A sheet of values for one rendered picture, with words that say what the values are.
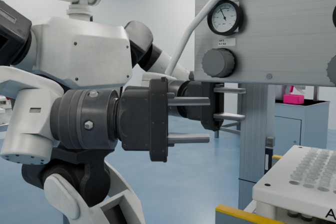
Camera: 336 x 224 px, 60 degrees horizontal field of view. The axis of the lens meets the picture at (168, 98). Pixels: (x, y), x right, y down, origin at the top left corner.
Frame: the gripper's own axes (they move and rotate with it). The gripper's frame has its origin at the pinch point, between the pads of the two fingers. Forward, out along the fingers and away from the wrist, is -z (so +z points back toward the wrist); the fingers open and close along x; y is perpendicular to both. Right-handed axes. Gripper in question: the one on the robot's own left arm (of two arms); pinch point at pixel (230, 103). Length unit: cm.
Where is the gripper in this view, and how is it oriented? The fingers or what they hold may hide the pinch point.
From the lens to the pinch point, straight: 61.3
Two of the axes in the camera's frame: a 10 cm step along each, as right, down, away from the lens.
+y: -6.8, 0.9, -7.2
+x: 0.0, 9.9, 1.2
